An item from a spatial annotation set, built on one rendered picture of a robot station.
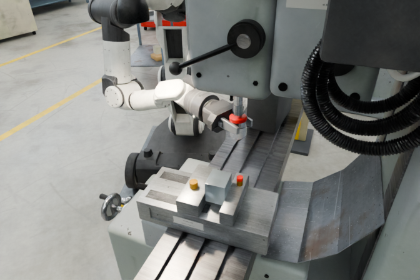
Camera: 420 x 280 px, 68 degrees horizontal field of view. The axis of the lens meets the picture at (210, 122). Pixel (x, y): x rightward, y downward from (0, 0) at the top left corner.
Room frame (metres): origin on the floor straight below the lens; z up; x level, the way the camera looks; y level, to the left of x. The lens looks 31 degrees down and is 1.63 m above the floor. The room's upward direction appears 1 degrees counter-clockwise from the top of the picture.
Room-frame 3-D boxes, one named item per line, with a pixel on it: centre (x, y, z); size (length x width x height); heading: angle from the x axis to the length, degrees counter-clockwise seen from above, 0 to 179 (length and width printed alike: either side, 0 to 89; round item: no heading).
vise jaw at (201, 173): (0.61, 0.03, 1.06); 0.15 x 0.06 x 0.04; 159
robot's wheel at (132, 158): (1.36, 0.43, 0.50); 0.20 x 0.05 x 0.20; 173
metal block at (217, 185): (0.59, -0.02, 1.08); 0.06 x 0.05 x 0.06; 159
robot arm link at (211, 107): (0.79, -0.01, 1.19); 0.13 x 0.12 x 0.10; 132
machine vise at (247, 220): (0.60, 0.01, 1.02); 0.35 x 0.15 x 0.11; 69
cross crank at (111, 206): (0.92, 0.39, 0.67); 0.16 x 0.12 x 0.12; 67
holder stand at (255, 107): (1.12, -0.25, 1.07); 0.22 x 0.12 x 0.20; 151
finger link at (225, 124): (0.70, -0.05, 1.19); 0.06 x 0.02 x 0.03; 42
